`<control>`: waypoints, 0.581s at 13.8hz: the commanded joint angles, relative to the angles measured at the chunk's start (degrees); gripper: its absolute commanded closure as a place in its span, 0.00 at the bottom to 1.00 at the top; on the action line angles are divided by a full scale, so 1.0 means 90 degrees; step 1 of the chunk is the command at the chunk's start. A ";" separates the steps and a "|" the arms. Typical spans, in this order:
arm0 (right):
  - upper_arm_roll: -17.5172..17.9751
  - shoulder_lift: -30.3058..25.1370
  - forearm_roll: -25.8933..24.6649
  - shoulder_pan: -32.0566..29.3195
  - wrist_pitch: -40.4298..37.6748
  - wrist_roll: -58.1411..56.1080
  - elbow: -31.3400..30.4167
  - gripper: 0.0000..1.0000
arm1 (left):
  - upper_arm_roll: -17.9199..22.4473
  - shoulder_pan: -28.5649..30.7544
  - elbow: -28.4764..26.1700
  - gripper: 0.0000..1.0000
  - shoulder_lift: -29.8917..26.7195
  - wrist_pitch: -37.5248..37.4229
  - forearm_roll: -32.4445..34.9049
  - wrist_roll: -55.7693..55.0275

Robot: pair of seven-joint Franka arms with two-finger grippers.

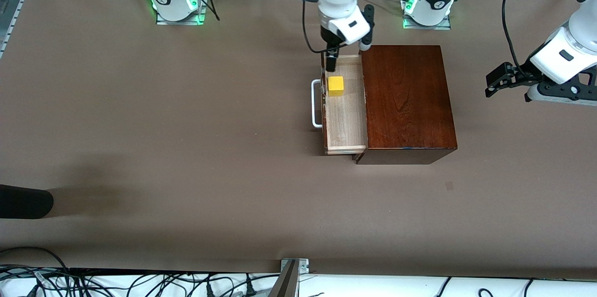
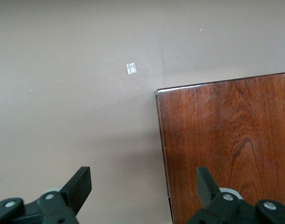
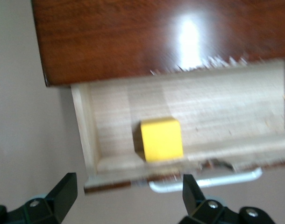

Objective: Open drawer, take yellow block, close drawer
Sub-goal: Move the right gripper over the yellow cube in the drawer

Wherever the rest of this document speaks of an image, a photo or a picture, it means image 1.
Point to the dark brown wooden cabinet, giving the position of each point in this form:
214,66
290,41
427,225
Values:
410,101

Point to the black cylinder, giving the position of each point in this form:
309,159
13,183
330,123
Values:
23,201

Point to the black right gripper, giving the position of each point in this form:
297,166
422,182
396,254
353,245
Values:
329,44

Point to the yellow cube block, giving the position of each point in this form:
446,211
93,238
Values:
336,86

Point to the metal camera post bracket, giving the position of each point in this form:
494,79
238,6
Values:
287,283

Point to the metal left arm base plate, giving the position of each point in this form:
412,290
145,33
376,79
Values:
443,26

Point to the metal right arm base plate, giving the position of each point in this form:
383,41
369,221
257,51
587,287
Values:
179,22

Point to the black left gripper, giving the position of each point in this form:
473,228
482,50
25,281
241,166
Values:
521,75

